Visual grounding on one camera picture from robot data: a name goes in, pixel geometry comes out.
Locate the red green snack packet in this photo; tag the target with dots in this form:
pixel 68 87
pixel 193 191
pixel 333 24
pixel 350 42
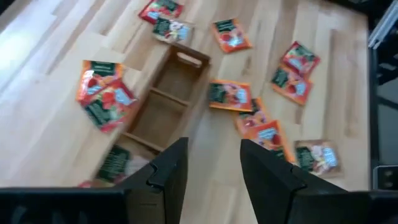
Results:
pixel 269 137

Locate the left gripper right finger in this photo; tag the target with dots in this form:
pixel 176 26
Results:
pixel 267 180

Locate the wooden compartment tea box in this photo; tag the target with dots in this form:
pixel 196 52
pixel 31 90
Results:
pixel 168 81

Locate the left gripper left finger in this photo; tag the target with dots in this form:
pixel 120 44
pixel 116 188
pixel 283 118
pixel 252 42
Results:
pixel 168 186

